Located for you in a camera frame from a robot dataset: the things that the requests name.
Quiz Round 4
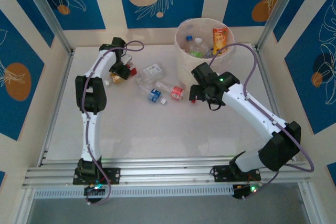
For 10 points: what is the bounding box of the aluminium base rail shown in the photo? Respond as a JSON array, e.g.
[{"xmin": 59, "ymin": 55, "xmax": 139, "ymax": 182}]
[{"xmin": 22, "ymin": 155, "xmax": 312, "ymax": 189}]

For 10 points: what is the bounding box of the clear bottle blue label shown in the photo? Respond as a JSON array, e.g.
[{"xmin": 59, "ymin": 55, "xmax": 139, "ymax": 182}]
[{"xmin": 138, "ymin": 77, "xmax": 167, "ymax": 104}]

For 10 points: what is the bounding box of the white slotted cable duct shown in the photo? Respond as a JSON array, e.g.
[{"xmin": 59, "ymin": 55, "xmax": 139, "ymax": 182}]
[{"xmin": 33, "ymin": 185, "xmax": 236, "ymax": 200}]

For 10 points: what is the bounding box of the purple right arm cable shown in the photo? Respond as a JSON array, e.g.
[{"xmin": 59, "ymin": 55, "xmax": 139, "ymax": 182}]
[{"xmin": 208, "ymin": 42, "xmax": 316, "ymax": 201}]

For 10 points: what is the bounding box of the clear bottle green label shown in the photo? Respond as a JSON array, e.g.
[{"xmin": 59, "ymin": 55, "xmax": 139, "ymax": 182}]
[{"xmin": 188, "ymin": 37, "xmax": 211, "ymax": 58}]

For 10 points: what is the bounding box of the aluminium frame leg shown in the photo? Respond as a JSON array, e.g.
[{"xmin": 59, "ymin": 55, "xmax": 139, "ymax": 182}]
[
  {"xmin": 14, "ymin": 188, "xmax": 36, "ymax": 224},
  {"xmin": 298, "ymin": 182, "xmax": 323, "ymax": 224}
]

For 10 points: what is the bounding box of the clear bottle red label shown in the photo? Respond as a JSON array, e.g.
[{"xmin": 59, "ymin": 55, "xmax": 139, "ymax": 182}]
[{"xmin": 154, "ymin": 81, "xmax": 197, "ymax": 104}]

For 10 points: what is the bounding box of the red gold label bottle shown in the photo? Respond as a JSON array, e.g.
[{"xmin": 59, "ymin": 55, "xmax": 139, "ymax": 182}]
[{"xmin": 103, "ymin": 62, "xmax": 138, "ymax": 86}]

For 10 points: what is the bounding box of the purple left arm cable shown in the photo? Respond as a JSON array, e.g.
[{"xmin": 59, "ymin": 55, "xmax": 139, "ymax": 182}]
[{"xmin": 80, "ymin": 40, "xmax": 145, "ymax": 206}]

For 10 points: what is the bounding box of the clear bottle white label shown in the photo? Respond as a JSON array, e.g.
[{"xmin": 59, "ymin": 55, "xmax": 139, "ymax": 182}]
[{"xmin": 142, "ymin": 62, "xmax": 166, "ymax": 81}]

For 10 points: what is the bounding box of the small black controller board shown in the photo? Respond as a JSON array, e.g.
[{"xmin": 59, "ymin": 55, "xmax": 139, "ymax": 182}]
[
  {"xmin": 232, "ymin": 183, "xmax": 263, "ymax": 201},
  {"xmin": 83, "ymin": 184, "xmax": 107, "ymax": 204}
]

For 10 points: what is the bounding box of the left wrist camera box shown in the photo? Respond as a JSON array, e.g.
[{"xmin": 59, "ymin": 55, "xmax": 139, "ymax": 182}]
[{"xmin": 121, "ymin": 52, "xmax": 134, "ymax": 65}]

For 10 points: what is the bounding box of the white bin with plastic liner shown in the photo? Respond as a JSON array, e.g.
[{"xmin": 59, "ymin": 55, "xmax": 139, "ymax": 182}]
[{"xmin": 173, "ymin": 17, "xmax": 237, "ymax": 91}]

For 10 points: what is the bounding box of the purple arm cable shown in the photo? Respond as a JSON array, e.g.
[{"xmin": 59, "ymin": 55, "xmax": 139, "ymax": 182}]
[
  {"xmin": 80, "ymin": 40, "xmax": 145, "ymax": 206},
  {"xmin": 208, "ymin": 42, "xmax": 316, "ymax": 201}
]

